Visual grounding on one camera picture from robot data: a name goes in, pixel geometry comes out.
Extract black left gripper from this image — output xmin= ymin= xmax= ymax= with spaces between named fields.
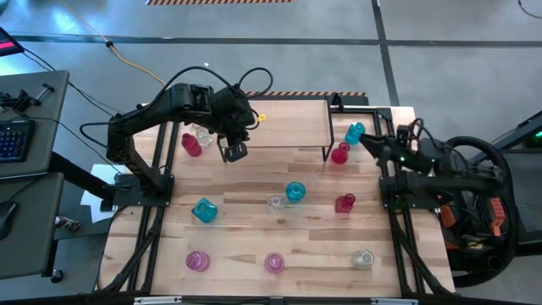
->
xmin=210 ymin=86 xmax=258 ymax=147

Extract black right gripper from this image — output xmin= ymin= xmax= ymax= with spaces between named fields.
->
xmin=358 ymin=124 xmax=429 ymax=171

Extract teal diamond-pattern glass bottle vase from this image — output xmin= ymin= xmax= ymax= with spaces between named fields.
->
xmin=344 ymin=121 xmax=367 ymax=147

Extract tall faceted clear glass vase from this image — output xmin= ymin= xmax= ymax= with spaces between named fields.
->
xmin=191 ymin=122 xmax=213 ymax=148

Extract round red glass vase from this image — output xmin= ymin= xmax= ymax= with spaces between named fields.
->
xmin=329 ymin=141 xmax=351 ymax=165

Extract red ribbed cylinder glass vase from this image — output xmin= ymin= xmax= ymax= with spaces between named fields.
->
xmin=180 ymin=132 xmax=203 ymax=158

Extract red bell-shaped glass vase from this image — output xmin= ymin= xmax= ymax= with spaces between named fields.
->
xmin=334 ymin=192 xmax=357 ymax=214

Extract round teal glass vase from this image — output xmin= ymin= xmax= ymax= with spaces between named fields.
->
xmin=285 ymin=180 xmax=307 ymax=204

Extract wide-mouthed teal glass vase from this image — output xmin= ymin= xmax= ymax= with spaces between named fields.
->
xmin=191 ymin=197 xmax=219 ymax=225

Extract small round clear glass vase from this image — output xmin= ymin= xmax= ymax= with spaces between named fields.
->
xmin=266 ymin=194 xmax=286 ymax=215

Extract pink ribbed glass bottle vase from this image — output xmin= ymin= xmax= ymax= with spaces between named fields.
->
xmin=185 ymin=250 xmax=212 ymax=273

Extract pink cone-shaped glass vase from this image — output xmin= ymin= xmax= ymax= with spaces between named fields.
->
xmin=263 ymin=252 xmax=286 ymax=275

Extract wide round clear glass vase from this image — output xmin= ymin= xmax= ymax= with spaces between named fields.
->
xmin=351 ymin=248 xmax=376 ymax=271

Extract black orange vacuum cleaner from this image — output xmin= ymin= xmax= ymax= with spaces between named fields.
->
xmin=435 ymin=181 xmax=516 ymax=272

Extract black equipment with green light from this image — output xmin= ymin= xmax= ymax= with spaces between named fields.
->
xmin=465 ymin=109 xmax=542 ymax=167

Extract silver aluminium extrusion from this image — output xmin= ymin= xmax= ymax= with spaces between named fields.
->
xmin=370 ymin=297 xmax=419 ymax=305
xmin=133 ymin=296 xmax=183 ymax=305

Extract black desk support beam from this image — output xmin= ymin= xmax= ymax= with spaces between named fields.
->
xmin=49 ymin=151 xmax=118 ymax=200

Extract grey side desk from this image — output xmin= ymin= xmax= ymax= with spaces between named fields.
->
xmin=0 ymin=171 xmax=65 ymax=280
xmin=0 ymin=69 xmax=71 ymax=179

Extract small metal cylinder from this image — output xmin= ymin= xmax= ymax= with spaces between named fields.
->
xmin=53 ymin=214 xmax=82 ymax=233

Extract black desk clamp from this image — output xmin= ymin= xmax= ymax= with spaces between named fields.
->
xmin=0 ymin=82 xmax=56 ymax=114

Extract black keyboard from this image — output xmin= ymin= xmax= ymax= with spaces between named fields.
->
xmin=0 ymin=118 xmax=37 ymax=164

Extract computer monitor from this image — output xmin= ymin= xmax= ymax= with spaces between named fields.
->
xmin=0 ymin=25 xmax=25 ymax=58

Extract black computer mouse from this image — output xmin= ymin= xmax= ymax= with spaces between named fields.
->
xmin=0 ymin=201 xmax=20 ymax=242

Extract black aluminium table frame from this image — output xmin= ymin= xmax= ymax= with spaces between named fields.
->
xmin=95 ymin=95 xmax=454 ymax=297

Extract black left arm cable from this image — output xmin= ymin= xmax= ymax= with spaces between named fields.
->
xmin=163 ymin=64 xmax=275 ymax=101

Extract wooden shelf with black frame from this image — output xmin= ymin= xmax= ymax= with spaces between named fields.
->
xmin=216 ymin=97 xmax=335 ymax=164

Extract striped floor cable cover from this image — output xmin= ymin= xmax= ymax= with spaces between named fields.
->
xmin=245 ymin=90 xmax=369 ymax=107

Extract black corrugated hose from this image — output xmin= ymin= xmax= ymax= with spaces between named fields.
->
xmin=439 ymin=135 xmax=516 ymax=289

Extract orange floor cable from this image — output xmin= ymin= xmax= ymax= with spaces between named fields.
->
xmin=58 ymin=0 xmax=167 ymax=87

